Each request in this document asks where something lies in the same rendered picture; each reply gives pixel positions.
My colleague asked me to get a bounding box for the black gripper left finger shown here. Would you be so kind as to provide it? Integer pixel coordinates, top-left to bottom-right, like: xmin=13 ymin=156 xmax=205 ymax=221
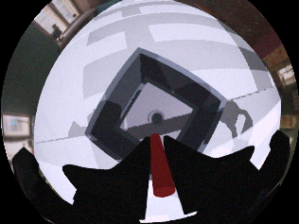
xmin=62 ymin=137 xmax=150 ymax=221

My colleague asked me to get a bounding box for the dark red peg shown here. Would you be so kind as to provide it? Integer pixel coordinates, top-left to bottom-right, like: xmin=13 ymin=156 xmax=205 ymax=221
xmin=149 ymin=134 xmax=176 ymax=198

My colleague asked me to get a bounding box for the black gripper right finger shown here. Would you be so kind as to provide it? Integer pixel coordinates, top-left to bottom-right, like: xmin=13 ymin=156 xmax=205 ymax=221
xmin=164 ymin=135 xmax=255 ymax=215

